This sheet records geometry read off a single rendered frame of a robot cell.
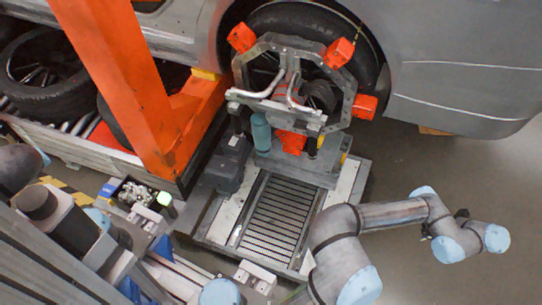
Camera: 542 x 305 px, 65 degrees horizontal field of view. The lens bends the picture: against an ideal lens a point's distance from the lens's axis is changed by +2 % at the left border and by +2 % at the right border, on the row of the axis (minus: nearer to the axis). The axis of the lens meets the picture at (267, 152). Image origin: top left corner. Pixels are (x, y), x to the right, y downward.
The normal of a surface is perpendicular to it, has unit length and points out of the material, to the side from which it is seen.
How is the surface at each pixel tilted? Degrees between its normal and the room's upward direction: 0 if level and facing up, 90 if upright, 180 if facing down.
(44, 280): 90
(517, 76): 90
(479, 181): 0
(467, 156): 0
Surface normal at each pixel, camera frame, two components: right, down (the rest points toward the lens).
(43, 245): 0.87, 0.37
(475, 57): -0.37, 0.79
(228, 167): -0.06, -0.55
